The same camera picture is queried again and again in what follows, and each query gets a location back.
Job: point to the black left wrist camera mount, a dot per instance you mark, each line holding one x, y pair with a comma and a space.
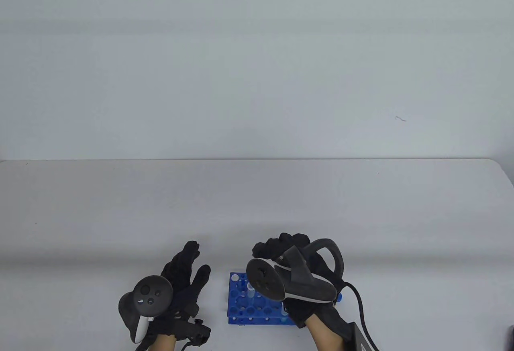
196, 333

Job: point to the person's right hand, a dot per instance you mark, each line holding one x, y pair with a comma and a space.
281, 242

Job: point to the person's right forearm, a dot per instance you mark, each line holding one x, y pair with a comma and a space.
325, 335

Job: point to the black and white left controller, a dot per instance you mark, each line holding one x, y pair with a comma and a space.
150, 292

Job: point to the clear plastic test tube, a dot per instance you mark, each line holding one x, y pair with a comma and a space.
284, 315
250, 288

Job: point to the blue plastic test tube rack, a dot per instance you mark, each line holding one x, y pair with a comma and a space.
237, 311

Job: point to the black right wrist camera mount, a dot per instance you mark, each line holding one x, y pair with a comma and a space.
359, 337

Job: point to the person's left forearm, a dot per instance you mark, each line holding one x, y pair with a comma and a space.
164, 343

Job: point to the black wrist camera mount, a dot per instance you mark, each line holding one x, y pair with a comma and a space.
359, 337
196, 333

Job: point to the person's left hand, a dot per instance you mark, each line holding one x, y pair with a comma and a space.
184, 278

